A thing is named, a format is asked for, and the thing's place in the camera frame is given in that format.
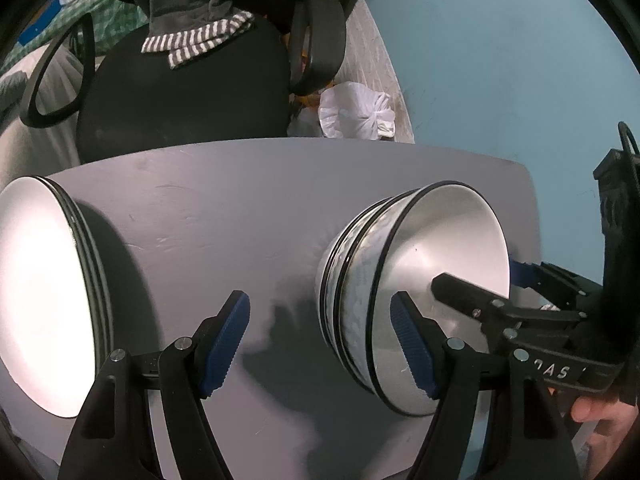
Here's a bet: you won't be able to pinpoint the blue flat box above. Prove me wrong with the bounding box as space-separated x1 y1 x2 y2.
17 2 62 49

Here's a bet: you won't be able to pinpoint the white bowl black rim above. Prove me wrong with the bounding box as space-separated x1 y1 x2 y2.
315 220 361 346
342 181 512 417
324 199 401 383

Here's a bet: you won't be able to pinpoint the grey hoodie striped cuffs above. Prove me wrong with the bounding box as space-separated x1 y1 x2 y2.
117 0 256 70

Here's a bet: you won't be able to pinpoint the grey duvet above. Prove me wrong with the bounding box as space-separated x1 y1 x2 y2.
0 72 29 112

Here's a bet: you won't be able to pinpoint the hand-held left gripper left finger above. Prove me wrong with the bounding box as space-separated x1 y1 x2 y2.
57 290 252 480

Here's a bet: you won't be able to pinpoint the bed with grey sheet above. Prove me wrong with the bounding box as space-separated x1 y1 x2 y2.
0 45 85 192

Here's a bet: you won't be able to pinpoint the knotted white plastic bag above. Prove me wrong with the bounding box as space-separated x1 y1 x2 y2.
317 81 397 141

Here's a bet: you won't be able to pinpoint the black office chair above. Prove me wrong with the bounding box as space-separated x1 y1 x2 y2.
20 0 348 164

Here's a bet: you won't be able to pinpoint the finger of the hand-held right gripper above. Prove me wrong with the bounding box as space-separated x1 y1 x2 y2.
510 259 602 312
431 272 585 335

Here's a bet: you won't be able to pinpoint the white plate black rim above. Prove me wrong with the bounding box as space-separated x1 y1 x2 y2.
35 176 109 391
0 176 99 419
42 177 115 381

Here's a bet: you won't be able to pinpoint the person's right hand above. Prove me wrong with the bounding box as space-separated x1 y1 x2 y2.
570 394 640 479

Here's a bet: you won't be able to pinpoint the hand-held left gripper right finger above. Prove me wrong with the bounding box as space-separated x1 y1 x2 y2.
390 290 584 480

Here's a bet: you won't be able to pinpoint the green checkered tablecloth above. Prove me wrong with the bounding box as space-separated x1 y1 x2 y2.
0 0 151 63

